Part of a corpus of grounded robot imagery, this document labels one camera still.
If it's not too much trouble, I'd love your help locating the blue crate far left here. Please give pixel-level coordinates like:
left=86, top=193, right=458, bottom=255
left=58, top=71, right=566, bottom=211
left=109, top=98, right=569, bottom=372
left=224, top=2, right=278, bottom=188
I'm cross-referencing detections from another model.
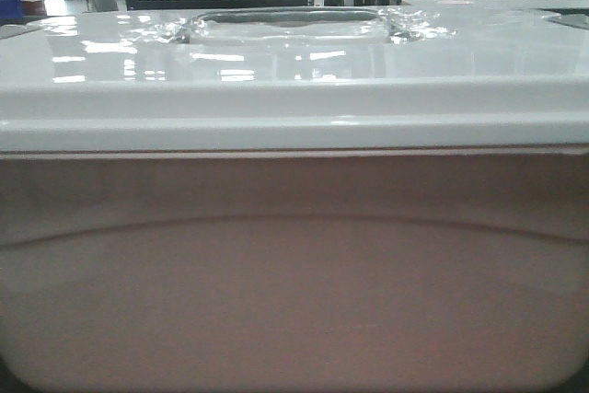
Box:
left=0, top=0, right=24, bottom=25

